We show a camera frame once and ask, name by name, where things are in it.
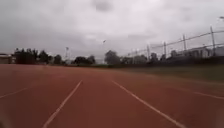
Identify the tall mesh fence with posts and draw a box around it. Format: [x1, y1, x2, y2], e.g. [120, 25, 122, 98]
[128, 25, 224, 66]

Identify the row of dark trees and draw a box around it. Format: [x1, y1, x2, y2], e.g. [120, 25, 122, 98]
[13, 47, 54, 66]

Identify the thin light pole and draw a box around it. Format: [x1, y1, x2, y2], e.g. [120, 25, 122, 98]
[64, 46, 70, 62]
[102, 39, 108, 51]

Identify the pale long building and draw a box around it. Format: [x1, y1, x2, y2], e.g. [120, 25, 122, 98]
[173, 45, 224, 60]

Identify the dark tree clump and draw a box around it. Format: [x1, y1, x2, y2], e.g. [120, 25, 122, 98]
[72, 54, 97, 66]

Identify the low building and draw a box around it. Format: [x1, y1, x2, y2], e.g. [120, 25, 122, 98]
[0, 53, 16, 65]

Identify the row of dark bushes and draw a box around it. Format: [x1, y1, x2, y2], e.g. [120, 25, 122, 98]
[119, 51, 171, 67]

